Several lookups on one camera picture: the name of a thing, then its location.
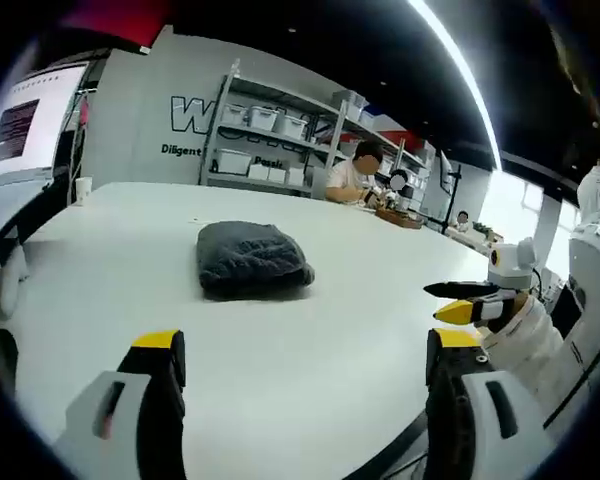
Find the grey towel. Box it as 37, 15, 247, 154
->
196, 220, 317, 302

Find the open laptop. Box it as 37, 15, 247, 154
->
0, 62, 91, 246

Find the person's right hand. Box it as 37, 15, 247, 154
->
485, 298, 531, 335

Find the white chest-worn device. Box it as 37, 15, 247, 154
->
559, 219, 600, 354

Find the monitor on black stand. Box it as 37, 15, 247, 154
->
426, 149, 464, 236

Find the wooden tray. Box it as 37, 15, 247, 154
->
374, 206, 425, 231

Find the white plush cloth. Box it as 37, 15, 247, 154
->
0, 244, 31, 321

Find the ceiling light strip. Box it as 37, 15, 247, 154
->
409, 0, 504, 171

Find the white paper cup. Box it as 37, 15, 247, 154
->
74, 177, 94, 206

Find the grey metal shelf rack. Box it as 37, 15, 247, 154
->
198, 58, 436, 201

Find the metal shelf with white bins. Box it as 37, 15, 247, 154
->
213, 89, 429, 201

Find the black cable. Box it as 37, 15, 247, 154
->
542, 339, 600, 431

